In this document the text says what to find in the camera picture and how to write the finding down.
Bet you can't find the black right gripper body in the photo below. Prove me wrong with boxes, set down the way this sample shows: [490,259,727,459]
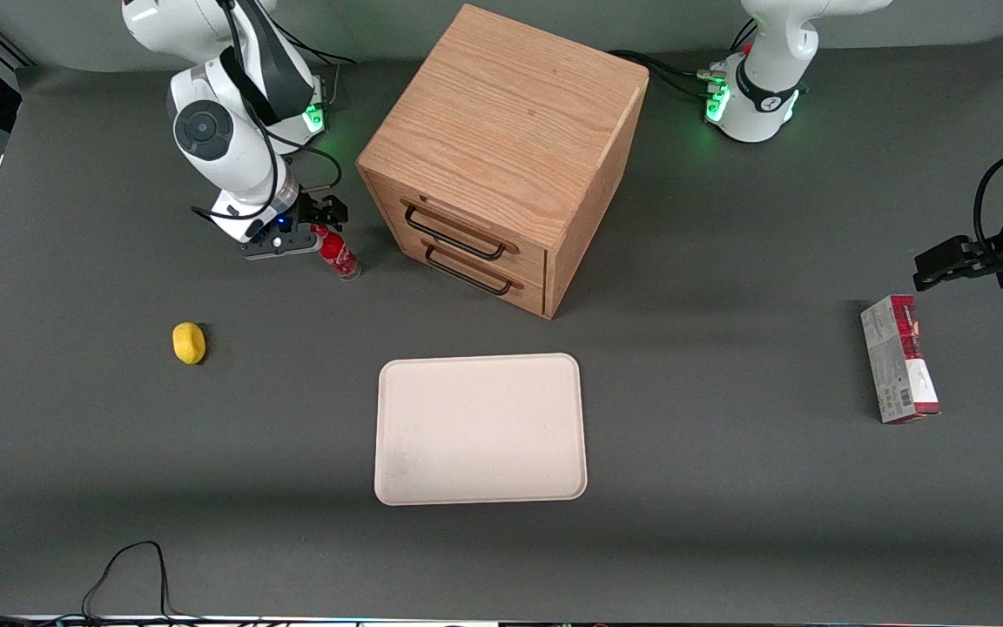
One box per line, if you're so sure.
[273,193,321,241]

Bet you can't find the red coke bottle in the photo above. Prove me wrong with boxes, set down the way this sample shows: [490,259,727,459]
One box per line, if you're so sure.
[311,224,362,281]

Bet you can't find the beige plastic tray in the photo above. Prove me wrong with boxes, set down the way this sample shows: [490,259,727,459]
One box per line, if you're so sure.
[374,353,589,507]

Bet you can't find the red and grey carton box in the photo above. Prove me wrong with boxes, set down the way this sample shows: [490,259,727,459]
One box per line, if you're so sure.
[860,294,941,425]

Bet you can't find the wooden drawer front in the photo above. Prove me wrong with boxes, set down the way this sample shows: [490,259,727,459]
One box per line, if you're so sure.
[393,228,548,317]
[368,172,549,284]

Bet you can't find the yellow lemon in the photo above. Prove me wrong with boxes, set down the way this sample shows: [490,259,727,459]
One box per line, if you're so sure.
[172,322,206,366]

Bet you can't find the oak wooden drawer cabinet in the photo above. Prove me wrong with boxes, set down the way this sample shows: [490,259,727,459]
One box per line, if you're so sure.
[355,3,650,320]

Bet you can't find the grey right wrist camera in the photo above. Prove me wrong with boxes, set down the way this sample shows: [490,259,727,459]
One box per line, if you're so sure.
[240,232,325,261]

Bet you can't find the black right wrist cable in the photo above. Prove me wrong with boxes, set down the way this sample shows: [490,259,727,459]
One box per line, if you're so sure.
[191,144,343,229]

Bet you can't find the black metal drawer handle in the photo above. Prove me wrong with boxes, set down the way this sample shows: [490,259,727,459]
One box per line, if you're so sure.
[423,244,514,297]
[403,201,508,261]

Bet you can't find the black right arm base cables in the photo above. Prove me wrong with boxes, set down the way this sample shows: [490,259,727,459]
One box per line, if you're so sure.
[271,22,356,110]

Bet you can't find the black arm base cables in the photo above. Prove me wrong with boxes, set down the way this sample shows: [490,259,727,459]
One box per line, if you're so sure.
[271,22,356,110]
[610,17,759,101]

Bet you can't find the black left arm base cables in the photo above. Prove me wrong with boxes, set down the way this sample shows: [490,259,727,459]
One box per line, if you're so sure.
[610,17,759,101]

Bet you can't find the black looped table cable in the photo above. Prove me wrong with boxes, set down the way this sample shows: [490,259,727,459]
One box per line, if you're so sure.
[0,541,206,627]

